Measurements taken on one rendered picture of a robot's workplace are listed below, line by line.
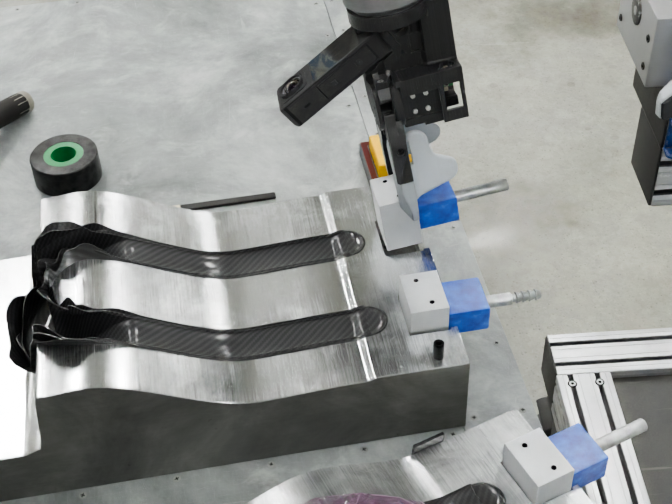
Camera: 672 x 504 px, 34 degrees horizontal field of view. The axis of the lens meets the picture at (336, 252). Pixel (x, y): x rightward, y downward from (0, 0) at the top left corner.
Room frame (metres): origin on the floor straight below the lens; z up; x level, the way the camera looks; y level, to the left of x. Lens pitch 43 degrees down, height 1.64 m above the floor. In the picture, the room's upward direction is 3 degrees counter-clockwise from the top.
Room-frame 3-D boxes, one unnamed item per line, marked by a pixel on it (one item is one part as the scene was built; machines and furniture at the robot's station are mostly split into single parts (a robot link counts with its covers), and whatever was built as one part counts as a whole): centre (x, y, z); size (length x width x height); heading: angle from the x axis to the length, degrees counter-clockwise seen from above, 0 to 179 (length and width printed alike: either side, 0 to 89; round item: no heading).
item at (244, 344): (0.73, 0.13, 0.92); 0.35 x 0.16 x 0.09; 98
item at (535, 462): (0.57, -0.20, 0.86); 0.13 x 0.05 x 0.05; 115
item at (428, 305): (0.72, -0.13, 0.89); 0.13 x 0.05 x 0.05; 98
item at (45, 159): (1.05, 0.32, 0.82); 0.08 x 0.08 x 0.04
